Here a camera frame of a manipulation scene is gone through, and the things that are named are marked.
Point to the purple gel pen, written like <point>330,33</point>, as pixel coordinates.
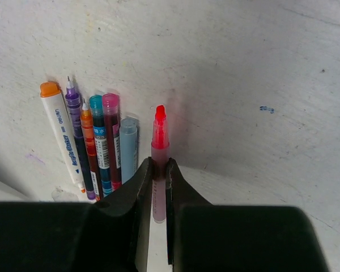
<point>74,104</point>

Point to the white marker orange cap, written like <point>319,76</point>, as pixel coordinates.
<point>55,107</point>

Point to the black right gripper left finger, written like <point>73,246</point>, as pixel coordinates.
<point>109,235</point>

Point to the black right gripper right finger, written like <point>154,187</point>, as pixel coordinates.
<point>202,236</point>

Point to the clear pen cap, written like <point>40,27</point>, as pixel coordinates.
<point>60,195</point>

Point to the pink red pen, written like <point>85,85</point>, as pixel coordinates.
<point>111,104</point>

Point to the light blue gel pen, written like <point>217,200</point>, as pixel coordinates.
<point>101,143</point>

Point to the white marker blue cap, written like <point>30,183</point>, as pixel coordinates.
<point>128,148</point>

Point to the orange red gel pen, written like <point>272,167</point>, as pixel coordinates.
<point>86,121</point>

